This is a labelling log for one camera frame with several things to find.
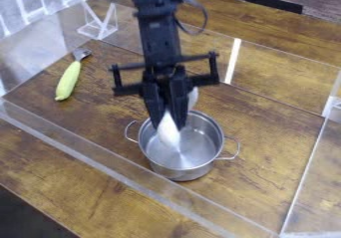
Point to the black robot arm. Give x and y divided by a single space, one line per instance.
160 28

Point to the silver metal pot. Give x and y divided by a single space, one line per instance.
204 144

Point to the clear acrylic triangle bracket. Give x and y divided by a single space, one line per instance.
100 28

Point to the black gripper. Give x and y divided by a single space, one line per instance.
180 74

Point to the black strip on table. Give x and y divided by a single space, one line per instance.
280 5

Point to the white red-capped toy mushroom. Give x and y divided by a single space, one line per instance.
168 131

